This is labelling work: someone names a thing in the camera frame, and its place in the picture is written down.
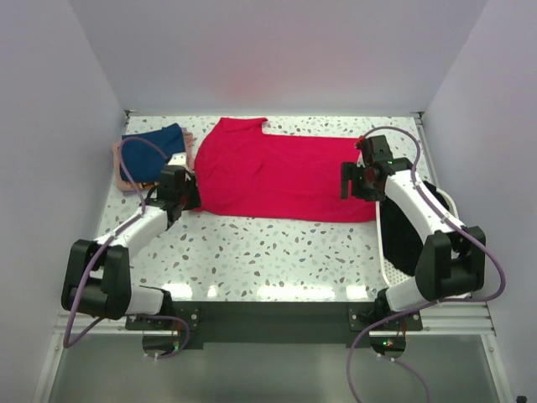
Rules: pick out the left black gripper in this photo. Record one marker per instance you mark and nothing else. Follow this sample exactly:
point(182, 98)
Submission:
point(194, 201)

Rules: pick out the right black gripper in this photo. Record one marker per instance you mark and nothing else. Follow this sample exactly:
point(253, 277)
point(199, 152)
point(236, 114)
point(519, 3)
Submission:
point(349, 172)

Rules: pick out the red t shirt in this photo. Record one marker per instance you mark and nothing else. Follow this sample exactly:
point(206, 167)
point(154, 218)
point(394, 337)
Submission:
point(243, 171)

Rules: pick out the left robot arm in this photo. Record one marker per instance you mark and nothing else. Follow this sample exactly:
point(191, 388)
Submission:
point(98, 275)

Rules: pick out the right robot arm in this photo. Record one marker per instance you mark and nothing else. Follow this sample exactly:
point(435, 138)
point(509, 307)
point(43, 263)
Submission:
point(451, 261)

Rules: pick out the folded blue t shirt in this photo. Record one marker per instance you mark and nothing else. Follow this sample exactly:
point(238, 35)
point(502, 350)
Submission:
point(146, 156)

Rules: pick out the folded pink t shirt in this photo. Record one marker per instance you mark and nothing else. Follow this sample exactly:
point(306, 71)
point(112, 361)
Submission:
point(121, 171)

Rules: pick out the black t shirt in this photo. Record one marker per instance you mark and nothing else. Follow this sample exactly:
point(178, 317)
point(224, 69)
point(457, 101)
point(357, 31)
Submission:
point(403, 235)

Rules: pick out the white perforated tray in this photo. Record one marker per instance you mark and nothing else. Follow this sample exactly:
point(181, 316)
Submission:
point(392, 275)

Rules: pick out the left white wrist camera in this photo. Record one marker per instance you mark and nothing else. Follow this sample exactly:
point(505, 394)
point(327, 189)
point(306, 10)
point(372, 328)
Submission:
point(178, 159)

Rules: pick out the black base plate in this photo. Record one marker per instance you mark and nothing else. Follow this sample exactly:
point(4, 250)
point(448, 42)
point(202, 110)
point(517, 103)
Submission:
point(276, 322)

